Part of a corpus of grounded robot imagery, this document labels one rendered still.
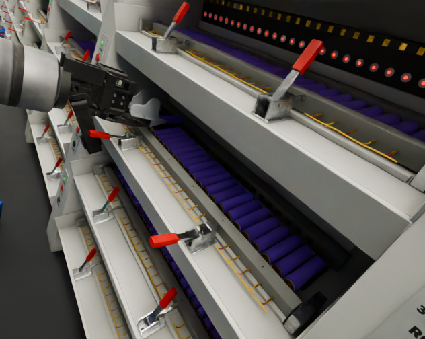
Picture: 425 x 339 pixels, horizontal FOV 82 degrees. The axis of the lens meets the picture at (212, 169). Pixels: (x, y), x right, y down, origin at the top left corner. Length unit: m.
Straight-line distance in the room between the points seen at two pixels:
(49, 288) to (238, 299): 0.64
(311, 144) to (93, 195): 0.56
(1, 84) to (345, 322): 0.46
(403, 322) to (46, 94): 0.46
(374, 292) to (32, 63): 0.46
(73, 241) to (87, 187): 0.19
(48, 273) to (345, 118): 0.84
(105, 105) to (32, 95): 0.10
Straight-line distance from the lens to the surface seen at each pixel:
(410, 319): 0.23
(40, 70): 0.44
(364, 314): 0.24
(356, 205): 0.22
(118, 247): 0.58
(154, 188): 0.43
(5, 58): 0.44
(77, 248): 0.82
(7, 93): 0.44
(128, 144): 0.52
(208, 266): 0.34
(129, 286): 0.53
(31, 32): 2.05
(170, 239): 0.31
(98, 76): 0.48
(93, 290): 0.74
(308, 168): 0.24
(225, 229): 0.35
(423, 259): 0.22
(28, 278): 0.89
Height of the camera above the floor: 0.70
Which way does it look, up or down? 21 degrees down
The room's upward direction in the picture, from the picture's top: 28 degrees clockwise
